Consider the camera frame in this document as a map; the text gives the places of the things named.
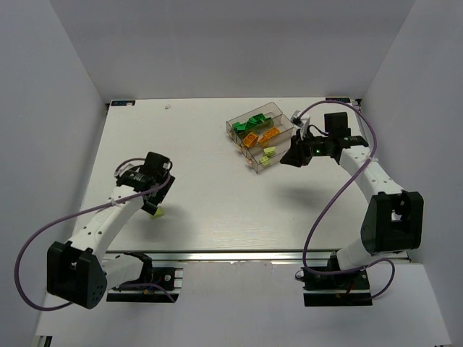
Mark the green lego upside-down rectangular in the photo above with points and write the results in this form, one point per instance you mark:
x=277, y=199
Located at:
x=257, y=119

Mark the light green 2x3 lego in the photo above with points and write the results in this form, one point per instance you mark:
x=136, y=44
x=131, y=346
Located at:
x=159, y=213

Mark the orange lego brick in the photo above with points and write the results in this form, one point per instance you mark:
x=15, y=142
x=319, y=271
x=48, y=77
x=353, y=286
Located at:
x=263, y=141

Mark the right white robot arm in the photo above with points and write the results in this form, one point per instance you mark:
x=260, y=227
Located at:
x=393, y=220

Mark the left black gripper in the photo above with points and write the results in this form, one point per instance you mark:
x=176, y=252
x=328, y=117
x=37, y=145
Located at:
x=159, y=195

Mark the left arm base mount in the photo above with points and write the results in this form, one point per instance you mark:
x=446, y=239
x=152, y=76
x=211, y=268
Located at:
x=134, y=277

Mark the green 2x4 lego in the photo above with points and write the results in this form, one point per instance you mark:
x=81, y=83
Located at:
x=242, y=127

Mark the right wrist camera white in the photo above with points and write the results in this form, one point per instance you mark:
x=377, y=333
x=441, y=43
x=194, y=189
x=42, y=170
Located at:
x=302, y=122

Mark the clear three-compartment container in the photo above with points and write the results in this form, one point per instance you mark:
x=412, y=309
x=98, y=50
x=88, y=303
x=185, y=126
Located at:
x=274, y=118

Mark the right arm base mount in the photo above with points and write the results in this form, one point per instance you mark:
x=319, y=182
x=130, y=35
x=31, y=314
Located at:
x=347, y=290

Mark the yellow green lego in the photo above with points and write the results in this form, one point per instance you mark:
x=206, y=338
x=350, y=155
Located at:
x=274, y=131

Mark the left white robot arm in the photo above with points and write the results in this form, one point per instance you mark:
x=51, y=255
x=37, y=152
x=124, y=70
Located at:
x=76, y=269

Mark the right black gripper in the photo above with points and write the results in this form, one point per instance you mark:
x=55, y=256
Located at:
x=302, y=149

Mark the yellow round lego piece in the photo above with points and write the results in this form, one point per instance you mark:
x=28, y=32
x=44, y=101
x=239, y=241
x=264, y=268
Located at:
x=250, y=140

